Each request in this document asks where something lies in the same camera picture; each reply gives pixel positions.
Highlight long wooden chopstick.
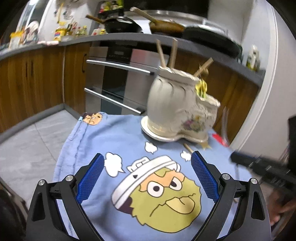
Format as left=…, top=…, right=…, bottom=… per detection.
left=183, top=143, right=238, bottom=203

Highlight silver metal fork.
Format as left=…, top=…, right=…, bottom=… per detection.
left=221, top=107, right=229, bottom=147

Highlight grey kitchen countertop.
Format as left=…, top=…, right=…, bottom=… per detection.
left=1, top=33, right=263, bottom=87

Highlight wooden kitchen cabinets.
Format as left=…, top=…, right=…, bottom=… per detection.
left=1, top=43, right=90, bottom=133

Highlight person right hand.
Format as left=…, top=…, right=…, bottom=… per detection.
left=267, top=190, right=295, bottom=226

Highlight blue cartoon print cloth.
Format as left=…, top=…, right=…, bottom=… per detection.
left=52, top=111, right=255, bottom=241

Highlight bottle on counter right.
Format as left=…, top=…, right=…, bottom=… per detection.
left=246, top=45, right=260, bottom=72

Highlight cream ceramic double utensil holder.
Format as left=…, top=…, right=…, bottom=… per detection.
left=140, top=66, right=220, bottom=143

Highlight black flat griddle pan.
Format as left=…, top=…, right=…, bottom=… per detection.
left=183, top=25, right=243, bottom=59

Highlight stainless steel oven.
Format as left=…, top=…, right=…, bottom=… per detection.
left=84, top=41, right=159, bottom=115

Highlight brown frying pan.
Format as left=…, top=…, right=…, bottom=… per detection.
left=129, top=6, right=186, bottom=35

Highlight yellow handled utensil in holder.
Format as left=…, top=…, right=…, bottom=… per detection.
left=195, top=79, right=207, bottom=98

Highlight black wok with handle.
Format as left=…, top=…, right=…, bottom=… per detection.
left=85, top=15, right=142, bottom=34

